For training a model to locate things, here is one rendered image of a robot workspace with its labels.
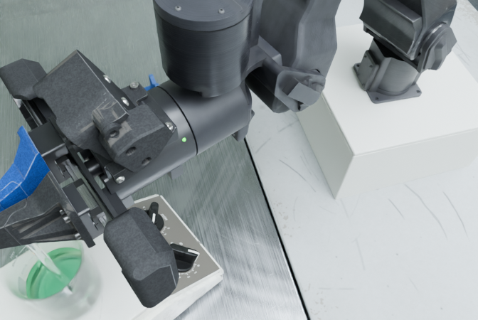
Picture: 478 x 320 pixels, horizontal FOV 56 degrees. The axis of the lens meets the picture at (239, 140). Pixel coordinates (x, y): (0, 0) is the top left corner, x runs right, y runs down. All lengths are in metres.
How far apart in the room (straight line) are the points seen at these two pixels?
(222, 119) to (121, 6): 0.56
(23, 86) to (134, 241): 0.14
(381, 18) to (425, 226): 0.27
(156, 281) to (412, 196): 0.43
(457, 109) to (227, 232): 0.31
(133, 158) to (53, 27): 0.61
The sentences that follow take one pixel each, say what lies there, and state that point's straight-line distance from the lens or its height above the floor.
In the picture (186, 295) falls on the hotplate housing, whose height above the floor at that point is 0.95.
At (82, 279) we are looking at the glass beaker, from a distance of 0.40.
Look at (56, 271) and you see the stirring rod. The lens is 0.39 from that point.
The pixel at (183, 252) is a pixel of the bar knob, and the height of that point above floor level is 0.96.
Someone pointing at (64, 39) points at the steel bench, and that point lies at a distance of 0.80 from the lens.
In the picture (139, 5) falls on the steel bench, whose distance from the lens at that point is 0.84.
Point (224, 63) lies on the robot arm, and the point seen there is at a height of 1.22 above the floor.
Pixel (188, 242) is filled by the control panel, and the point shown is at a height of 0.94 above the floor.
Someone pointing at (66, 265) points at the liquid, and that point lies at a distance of 0.44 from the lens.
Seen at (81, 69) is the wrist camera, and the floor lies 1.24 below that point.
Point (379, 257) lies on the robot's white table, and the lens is 0.57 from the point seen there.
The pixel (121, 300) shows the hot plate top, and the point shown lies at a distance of 0.45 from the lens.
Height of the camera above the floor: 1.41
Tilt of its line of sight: 55 degrees down
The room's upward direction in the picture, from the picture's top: 2 degrees clockwise
